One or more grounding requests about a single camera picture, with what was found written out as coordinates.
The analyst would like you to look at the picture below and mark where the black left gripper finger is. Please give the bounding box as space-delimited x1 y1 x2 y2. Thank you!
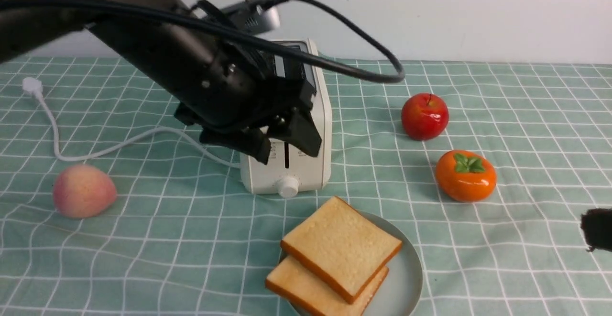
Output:
199 127 271 165
275 107 323 157

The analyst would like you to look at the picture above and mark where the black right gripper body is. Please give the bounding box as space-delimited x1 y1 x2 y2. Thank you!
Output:
580 208 612 252

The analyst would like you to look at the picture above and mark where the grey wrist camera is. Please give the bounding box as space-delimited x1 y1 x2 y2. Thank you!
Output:
221 0 281 35

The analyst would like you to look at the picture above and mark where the orange persimmon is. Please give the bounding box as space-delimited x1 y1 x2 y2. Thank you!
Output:
435 150 498 203

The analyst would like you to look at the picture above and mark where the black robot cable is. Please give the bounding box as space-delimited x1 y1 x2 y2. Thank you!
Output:
0 0 406 84

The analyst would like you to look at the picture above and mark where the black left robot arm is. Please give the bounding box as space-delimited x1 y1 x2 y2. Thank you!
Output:
1 0 323 163

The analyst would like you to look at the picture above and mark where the pink peach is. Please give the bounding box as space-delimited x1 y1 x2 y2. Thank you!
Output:
52 165 117 219

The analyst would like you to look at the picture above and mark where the white two-slot toaster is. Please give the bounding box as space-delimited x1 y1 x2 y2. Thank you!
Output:
239 53 333 199

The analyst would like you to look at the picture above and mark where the green checkered tablecloth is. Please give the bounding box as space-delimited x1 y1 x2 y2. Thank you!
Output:
0 57 612 316

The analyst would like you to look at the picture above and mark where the white toaster power cable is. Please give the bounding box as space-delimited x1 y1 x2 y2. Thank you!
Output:
23 77 241 169

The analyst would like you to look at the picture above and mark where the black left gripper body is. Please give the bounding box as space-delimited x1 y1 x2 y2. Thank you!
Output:
89 15 306 137

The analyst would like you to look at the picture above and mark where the light green round plate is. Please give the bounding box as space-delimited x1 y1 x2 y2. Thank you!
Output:
278 208 424 316

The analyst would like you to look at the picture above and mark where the red apple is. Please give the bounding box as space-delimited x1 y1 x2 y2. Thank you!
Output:
401 92 449 141

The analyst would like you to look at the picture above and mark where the toast slice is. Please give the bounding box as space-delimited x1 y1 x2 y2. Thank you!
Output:
280 196 403 303
265 256 389 316

